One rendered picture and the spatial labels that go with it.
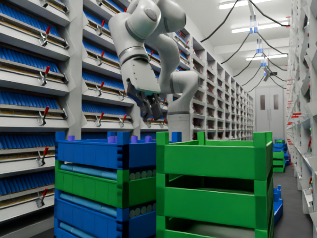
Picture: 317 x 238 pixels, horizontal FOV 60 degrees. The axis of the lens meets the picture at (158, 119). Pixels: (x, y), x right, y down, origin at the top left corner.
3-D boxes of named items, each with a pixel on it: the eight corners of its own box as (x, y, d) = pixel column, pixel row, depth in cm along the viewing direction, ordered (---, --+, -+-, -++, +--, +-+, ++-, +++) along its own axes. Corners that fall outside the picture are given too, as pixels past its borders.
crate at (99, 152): (54, 159, 78) (54, 131, 78) (112, 155, 92) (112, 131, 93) (121, 170, 57) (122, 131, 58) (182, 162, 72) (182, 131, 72)
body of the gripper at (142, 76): (139, 71, 86) (150, 103, 82) (113, 66, 78) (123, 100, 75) (155, 57, 81) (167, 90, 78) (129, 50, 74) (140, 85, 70)
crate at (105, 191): (54, 188, 77) (54, 159, 78) (112, 179, 92) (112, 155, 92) (121, 209, 57) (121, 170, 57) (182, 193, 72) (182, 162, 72)
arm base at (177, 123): (157, 149, 145) (155, 114, 146) (170, 148, 162) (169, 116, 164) (191, 149, 138) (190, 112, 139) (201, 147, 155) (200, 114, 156)
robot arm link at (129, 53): (135, 66, 87) (138, 74, 86) (112, 61, 80) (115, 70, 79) (153, 50, 81) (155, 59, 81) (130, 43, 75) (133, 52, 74)
